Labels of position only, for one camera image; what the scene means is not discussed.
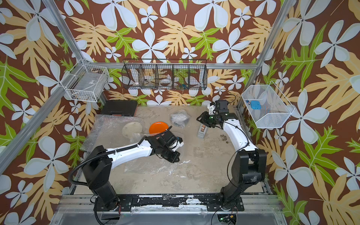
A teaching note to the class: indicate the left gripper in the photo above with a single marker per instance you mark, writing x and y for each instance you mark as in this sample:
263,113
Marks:
174,159

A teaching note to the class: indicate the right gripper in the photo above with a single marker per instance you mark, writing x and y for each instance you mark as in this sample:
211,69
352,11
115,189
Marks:
204,119

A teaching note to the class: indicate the white wire basket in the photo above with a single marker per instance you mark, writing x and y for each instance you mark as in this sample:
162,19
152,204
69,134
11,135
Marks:
85,81
276,107

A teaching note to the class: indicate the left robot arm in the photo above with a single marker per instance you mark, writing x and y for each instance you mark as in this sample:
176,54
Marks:
94,171

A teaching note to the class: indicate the black plastic case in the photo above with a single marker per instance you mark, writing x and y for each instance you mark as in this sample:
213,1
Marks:
120,107

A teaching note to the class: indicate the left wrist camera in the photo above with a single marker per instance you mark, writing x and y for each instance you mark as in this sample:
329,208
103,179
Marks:
177,144

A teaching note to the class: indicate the white wire basket left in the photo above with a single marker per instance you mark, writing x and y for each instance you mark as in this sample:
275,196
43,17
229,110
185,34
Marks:
85,81

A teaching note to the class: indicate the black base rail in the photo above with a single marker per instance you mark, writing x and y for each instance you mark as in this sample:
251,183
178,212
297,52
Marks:
211,202

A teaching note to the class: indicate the blue small object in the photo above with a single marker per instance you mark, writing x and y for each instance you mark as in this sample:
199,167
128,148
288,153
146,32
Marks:
255,105

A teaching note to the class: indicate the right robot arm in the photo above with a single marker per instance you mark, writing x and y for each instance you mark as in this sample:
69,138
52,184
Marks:
248,161

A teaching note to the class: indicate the bubble wrap pile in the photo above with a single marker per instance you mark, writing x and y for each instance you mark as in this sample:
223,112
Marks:
107,131

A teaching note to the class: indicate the cream dinner plate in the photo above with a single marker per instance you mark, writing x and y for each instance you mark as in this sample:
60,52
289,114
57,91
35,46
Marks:
131,129

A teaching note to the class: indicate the black wire basket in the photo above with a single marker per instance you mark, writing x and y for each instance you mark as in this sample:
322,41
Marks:
165,74

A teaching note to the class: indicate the orange dinner plate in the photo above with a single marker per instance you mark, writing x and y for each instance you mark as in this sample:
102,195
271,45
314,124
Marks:
158,127

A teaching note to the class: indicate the white wire basket right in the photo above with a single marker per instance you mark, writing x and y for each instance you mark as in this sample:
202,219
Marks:
276,107

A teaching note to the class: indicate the grey tape dispenser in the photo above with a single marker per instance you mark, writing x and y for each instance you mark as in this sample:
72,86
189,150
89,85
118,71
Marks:
202,131

